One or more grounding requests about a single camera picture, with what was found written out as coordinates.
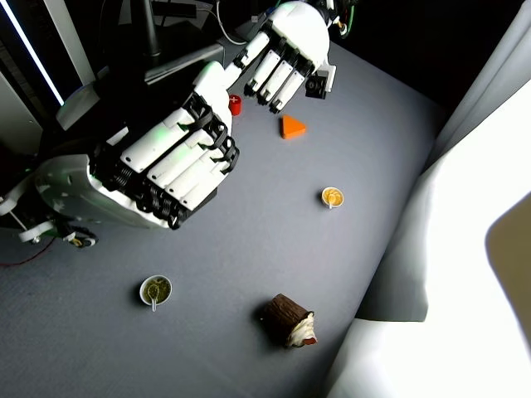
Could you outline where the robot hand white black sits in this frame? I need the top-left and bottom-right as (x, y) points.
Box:
(226, 0), (337, 115)
(32, 60), (241, 231)

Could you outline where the grey cabinet panel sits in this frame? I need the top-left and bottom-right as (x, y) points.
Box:
(0, 72), (45, 157)

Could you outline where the thin red cable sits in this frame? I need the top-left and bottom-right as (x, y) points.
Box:
(0, 238), (55, 269)

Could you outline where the grey table cloth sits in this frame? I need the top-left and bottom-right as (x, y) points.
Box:
(0, 7), (449, 398)

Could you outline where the white curtain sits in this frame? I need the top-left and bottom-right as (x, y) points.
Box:
(325, 0), (531, 398)

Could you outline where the small cup of coffee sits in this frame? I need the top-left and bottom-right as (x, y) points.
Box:
(321, 186), (345, 211)

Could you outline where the beige panel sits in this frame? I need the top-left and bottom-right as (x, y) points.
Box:
(485, 194), (531, 345)

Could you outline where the white light strip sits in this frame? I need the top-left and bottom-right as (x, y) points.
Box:
(0, 0), (66, 107)

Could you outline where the black flat device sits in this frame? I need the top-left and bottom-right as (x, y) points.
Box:
(161, 0), (198, 17)

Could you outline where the white pillar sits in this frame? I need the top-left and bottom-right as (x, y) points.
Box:
(43, 0), (99, 86)

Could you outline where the chocolate cake roll with cream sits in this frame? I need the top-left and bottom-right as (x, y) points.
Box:
(259, 293), (319, 349)

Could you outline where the small bowl of green soup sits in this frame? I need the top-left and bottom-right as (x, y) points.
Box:
(139, 274), (173, 313)

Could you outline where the orange triangle block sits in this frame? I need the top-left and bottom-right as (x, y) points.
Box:
(280, 114), (308, 140)

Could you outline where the white cable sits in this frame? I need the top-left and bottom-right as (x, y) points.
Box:
(207, 7), (250, 46)

